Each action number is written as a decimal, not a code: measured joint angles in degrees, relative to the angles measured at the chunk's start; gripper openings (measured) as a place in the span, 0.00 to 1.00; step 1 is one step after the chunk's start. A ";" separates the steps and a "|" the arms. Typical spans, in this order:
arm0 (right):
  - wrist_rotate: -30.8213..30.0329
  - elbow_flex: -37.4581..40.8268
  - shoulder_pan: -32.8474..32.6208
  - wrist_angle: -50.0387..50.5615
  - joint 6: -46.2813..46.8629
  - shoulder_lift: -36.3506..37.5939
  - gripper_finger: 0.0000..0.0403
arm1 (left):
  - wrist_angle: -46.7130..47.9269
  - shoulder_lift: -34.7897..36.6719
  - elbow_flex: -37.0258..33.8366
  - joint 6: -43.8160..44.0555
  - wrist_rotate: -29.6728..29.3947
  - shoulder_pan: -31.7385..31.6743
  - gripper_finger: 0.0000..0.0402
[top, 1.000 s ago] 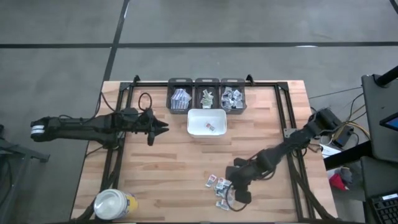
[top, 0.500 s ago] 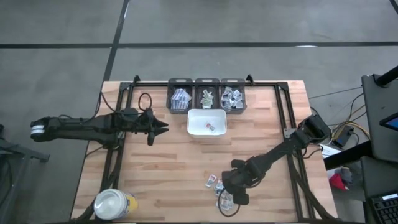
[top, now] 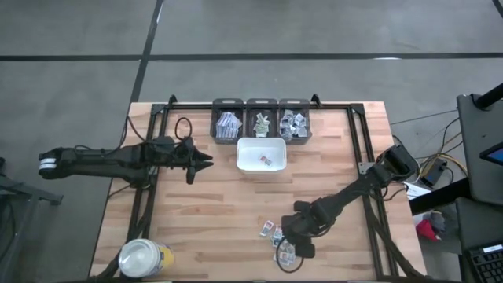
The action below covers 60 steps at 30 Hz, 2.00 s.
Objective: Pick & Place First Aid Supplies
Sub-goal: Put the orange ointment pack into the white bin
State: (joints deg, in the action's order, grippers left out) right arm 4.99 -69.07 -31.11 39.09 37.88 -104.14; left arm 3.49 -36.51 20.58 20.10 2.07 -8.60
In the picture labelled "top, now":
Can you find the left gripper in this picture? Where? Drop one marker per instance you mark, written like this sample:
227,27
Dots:
184,159

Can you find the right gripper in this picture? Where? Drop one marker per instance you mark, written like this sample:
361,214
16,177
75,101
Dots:
298,232

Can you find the red printed small packet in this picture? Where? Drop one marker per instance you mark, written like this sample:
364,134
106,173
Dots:
266,228
266,160
277,235

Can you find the striped bandage strip pack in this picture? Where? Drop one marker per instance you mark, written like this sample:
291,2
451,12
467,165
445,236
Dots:
222,119

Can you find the white packet blue text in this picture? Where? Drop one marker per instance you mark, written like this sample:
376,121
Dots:
234,123

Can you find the green printed packet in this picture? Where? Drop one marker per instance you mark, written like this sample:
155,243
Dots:
261,133
260,126

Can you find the green strip packet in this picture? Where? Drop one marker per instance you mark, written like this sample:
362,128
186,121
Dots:
260,117

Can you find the white packet red blue print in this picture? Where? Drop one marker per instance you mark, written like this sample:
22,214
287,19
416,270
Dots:
291,129

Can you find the white packet black text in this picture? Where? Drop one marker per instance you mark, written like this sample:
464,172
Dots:
288,114

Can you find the large white packet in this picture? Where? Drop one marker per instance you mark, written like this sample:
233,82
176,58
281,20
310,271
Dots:
302,132

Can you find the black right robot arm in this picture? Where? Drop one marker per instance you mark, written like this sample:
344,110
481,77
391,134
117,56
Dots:
353,192

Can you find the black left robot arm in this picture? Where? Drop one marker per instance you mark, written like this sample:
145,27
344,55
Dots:
98,161

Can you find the orange printed white packet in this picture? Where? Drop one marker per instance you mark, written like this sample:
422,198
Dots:
287,248

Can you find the dark grey storage bin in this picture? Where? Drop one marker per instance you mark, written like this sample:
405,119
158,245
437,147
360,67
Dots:
214,137
249,118
309,135

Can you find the white packet with text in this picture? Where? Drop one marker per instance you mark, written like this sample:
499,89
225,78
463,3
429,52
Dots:
285,258

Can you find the white plastic bin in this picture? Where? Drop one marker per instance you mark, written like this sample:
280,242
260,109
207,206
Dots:
251,157

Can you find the yellow disinfectant wipes canister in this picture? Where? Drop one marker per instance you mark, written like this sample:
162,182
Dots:
141,257

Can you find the white paper sheet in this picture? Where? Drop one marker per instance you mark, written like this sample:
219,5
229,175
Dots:
416,192

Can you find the red cloth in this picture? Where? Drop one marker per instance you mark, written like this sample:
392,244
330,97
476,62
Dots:
426,230

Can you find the grey soft item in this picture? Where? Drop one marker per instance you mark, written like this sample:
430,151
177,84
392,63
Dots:
438,220

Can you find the black desk beam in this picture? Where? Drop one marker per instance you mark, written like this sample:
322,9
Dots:
436,200

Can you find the black power box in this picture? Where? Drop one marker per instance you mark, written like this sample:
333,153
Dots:
434,173

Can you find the dark low desk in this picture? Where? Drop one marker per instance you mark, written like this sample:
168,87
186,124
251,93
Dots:
479,224

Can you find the black metal stand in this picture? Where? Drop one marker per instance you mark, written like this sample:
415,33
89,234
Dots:
23,194

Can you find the black keyboard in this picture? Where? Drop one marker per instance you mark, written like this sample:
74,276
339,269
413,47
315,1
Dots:
489,267

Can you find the blue tablet screen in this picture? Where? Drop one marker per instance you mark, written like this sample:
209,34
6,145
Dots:
495,154

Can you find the black side desk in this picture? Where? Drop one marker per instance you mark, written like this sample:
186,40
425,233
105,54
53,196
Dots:
487,126

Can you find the black pole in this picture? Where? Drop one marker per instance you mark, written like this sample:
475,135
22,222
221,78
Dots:
489,98

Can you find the black aluminium table frame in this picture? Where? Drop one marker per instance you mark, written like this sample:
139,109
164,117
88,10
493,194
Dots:
188,106

